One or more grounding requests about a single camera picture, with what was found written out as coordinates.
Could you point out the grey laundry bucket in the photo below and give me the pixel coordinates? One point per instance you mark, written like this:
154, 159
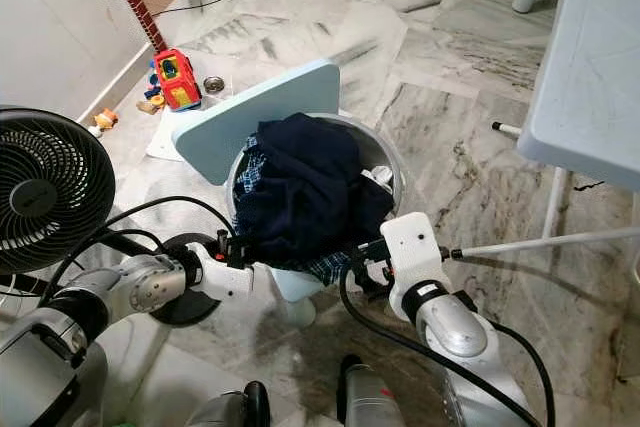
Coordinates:
380, 147

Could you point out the black floor fan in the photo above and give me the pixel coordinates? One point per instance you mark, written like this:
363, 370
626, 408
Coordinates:
50, 192

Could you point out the white paper sheet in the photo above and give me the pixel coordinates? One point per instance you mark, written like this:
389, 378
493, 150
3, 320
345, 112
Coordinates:
165, 142

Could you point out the navy garment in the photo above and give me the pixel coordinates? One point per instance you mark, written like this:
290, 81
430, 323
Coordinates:
310, 187

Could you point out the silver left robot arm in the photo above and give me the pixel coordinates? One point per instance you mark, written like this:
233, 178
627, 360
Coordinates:
150, 287

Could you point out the left robot leg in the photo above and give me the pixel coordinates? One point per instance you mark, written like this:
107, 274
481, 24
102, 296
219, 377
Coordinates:
230, 412

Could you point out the grey folding table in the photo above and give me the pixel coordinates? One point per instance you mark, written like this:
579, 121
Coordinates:
590, 67

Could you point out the small orange toy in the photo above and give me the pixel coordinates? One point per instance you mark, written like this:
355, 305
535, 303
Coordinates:
105, 119

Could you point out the red toy truck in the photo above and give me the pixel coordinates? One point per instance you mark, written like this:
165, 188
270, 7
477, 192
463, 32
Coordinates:
178, 82

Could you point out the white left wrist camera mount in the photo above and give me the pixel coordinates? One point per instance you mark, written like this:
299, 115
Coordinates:
230, 277

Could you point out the white cloth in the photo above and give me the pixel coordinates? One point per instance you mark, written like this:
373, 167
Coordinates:
380, 175

